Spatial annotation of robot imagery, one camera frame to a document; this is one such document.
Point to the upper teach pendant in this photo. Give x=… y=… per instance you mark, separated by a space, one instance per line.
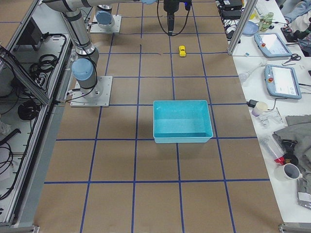
x=271 y=45

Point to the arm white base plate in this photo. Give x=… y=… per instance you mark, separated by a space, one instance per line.
x=113 y=27
x=99 y=96

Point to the turquoise plastic bin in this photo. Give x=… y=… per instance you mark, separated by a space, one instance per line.
x=181 y=121

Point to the light blue plate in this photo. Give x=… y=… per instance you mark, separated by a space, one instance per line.
x=250 y=29

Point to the grey cloth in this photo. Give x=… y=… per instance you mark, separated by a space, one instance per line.
x=298 y=129

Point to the white paper cup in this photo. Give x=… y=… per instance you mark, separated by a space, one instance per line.
x=259 y=108

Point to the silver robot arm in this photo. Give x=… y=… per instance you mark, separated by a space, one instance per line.
x=171 y=7
x=70 y=10

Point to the lower teach pendant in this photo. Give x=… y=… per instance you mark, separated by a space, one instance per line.
x=282 y=82

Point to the yellow beetle toy car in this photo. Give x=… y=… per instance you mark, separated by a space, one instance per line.
x=182 y=51

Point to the green tape rolls stack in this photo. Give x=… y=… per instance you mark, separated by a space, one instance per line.
x=265 y=21

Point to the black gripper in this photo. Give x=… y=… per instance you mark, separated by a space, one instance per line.
x=170 y=7

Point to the teach pendant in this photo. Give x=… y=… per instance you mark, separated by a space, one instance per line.
x=282 y=82
x=271 y=45

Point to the black scissors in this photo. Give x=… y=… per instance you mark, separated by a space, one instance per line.
x=294 y=57

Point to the white mug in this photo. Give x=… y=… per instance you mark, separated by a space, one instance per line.
x=287 y=172

